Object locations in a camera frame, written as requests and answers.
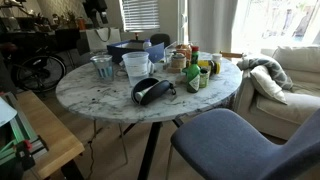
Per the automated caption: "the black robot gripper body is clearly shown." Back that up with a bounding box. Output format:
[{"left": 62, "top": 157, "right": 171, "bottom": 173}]
[{"left": 82, "top": 0, "right": 110, "bottom": 29}]

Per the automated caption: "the grey striped white towel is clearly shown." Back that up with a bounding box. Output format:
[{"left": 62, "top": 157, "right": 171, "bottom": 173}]
[{"left": 146, "top": 59, "right": 157, "bottom": 75}]

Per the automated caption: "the blue cardboard box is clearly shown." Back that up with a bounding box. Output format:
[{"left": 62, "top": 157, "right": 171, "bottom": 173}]
[{"left": 106, "top": 39, "right": 166, "bottom": 65}]

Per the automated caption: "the striped drinking glass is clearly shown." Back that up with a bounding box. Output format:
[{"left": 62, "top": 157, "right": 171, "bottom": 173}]
[{"left": 89, "top": 54, "right": 115, "bottom": 82}]

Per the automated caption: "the clear plastic storage box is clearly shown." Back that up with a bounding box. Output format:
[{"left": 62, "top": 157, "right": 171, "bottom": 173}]
[{"left": 163, "top": 40, "right": 198, "bottom": 65}]

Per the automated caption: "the orange can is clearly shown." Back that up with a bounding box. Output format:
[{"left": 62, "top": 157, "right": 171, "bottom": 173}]
[{"left": 76, "top": 16, "right": 87, "bottom": 31}]

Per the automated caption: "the white paper shopping bag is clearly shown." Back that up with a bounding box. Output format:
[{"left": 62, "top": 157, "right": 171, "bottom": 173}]
[{"left": 85, "top": 26, "right": 122, "bottom": 52}]

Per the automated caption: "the round marble table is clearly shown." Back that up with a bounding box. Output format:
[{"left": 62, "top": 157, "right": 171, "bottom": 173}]
[{"left": 75, "top": 37, "right": 130, "bottom": 166}]

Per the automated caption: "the white window blind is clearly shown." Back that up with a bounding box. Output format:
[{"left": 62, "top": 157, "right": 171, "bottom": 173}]
[{"left": 121, "top": 0, "right": 161, "bottom": 33}]

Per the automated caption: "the dark sideboard cabinet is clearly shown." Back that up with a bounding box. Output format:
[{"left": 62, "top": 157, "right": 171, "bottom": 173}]
[{"left": 0, "top": 27, "right": 81, "bottom": 56}]

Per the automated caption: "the white bottle blue cap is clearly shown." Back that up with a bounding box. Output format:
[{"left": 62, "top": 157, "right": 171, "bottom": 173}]
[{"left": 142, "top": 38, "right": 153, "bottom": 51}]

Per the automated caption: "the clear plastic measuring cup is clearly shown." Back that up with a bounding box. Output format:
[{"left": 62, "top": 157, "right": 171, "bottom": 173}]
[{"left": 121, "top": 51, "right": 150, "bottom": 87}]

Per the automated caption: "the dark grey round chair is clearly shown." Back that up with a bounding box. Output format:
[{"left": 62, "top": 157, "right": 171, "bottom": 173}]
[{"left": 149, "top": 32, "right": 172, "bottom": 48}]

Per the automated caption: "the black bicycle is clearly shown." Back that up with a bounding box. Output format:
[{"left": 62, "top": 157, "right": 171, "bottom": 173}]
[{"left": 0, "top": 41, "right": 68, "bottom": 94}]

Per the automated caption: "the white green small tube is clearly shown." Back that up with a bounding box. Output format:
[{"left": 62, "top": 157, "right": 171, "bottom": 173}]
[{"left": 134, "top": 85, "right": 155, "bottom": 102}]

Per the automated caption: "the black glasses case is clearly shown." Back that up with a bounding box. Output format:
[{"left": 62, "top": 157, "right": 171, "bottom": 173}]
[{"left": 130, "top": 77, "right": 177, "bottom": 107}]

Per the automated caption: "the grey curtain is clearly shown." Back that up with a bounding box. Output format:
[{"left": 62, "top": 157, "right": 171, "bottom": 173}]
[{"left": 187, "top": 0, "right": 240, "bottom": 55}]

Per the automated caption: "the green bottle red cap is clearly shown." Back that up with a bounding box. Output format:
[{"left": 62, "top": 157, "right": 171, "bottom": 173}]
[{"left": 182, "top": 45, "right": 202, "bottom": 94}]

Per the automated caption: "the yellow mustard bottle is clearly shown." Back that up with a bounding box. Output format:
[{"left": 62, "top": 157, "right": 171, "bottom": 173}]
[{"left": 197, "top": 59, "right": 222, "bottom": 76}]

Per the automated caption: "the small green spice jar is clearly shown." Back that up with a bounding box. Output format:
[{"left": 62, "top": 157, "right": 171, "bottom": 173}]
[{"left": 199, "top": 67, "right": 211, "bottom": 89}]

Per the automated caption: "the small white container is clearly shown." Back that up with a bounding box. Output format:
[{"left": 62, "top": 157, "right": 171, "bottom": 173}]
[{"left": 211, "top": 53, "right": 223, "bottom": 65}]

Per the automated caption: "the light wooden bench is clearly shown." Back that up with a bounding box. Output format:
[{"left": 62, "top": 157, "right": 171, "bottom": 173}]
[{"left": 15, "top": 90, "right": 86, "bottom": 180}]

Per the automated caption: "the white paper sheet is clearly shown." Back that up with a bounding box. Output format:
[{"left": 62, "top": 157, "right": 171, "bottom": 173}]
[{"left": 0, "top": 96, "right": 18, "bottom": 128}]

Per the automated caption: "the green grey clamp tool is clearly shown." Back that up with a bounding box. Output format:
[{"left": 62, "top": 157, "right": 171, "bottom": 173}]
[{"left": 0, "top": 91, "right": 50, "bottom": 169}]

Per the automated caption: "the beige throw pillow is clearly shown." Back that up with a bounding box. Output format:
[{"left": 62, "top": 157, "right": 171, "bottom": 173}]
[{"left": 249, "top": 64, "right": 288, "bottom": 106}]

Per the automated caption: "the blue upholstered chair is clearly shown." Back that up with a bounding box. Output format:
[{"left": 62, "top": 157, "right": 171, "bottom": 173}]
[{"left": 170, "top": 107, "right": 320, "bottom": 180}]

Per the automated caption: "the grey patterned blanket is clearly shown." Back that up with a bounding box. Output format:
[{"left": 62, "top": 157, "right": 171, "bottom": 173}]
[{"left": 236, "top": 55, "right": 295, "bottom": 91}]

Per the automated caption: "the beige sofa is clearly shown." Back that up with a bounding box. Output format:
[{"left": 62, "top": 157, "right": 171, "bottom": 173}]
[{"left": 233, "top": 45, "right": 320, "bottom": 141}]

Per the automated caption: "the wooden chair back rail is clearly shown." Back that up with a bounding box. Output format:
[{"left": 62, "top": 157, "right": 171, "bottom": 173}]
[{"left": 219, "top": 50, "right": 245, "bottom": 60}]

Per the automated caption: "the black floor cable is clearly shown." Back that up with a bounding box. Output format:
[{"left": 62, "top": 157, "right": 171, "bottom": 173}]
[{"left": 86, "top": 139, "right": 97, "bottom": 180}]

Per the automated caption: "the black table leg frame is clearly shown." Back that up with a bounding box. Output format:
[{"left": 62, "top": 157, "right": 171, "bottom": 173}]
[{"left": 122, "top": 115, "right": 185, "bottom": 180}]

